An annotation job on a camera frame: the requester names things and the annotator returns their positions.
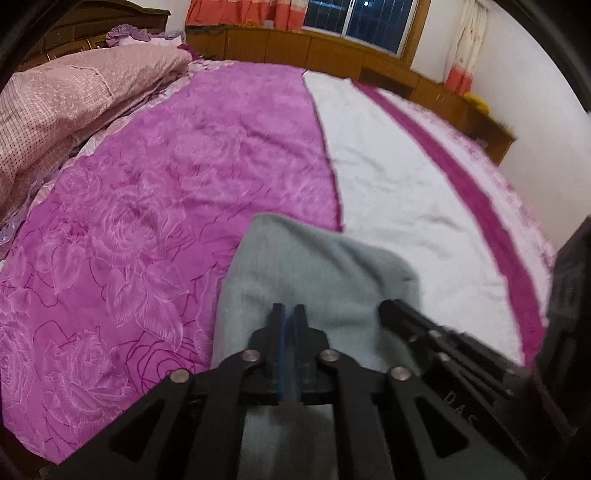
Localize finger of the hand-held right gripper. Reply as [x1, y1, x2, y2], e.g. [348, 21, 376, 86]
[379, 300, 518, 398]

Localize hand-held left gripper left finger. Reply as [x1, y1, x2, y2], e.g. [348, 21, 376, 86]
[39, 303, 291, 480]

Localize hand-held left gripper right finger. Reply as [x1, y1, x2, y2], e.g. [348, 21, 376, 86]
[290, 305, 527, 480]

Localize grey pants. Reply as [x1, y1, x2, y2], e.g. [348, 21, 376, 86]
[210, 213, 422, 480]

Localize purple floral bedspread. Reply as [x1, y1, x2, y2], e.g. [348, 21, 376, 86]
[0, 59, 557, 467]

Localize yellow cloth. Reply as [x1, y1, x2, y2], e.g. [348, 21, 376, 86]
[464, 92, 491, 114]

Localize narrow floral curtain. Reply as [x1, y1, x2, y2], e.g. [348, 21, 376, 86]
[444, 0, 488, 95]

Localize wooden cabinet unit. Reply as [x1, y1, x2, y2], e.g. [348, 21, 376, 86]
[185, 25, 517, 164]

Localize pink checked quilt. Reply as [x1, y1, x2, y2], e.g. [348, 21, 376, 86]
[0, 42, 195, 222]

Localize wooden framed window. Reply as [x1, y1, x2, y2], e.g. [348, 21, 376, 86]
[302, 0, 432, 61]

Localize wide floral curtain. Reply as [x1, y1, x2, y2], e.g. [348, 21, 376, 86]
[185, 0, 308, 32]

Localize purple ruffled pillow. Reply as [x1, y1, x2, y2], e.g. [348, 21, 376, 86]
[105, 25, 185, 47]

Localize dark wooden headboard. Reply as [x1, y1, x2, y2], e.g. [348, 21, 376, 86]
[18, 0, 171, 70]

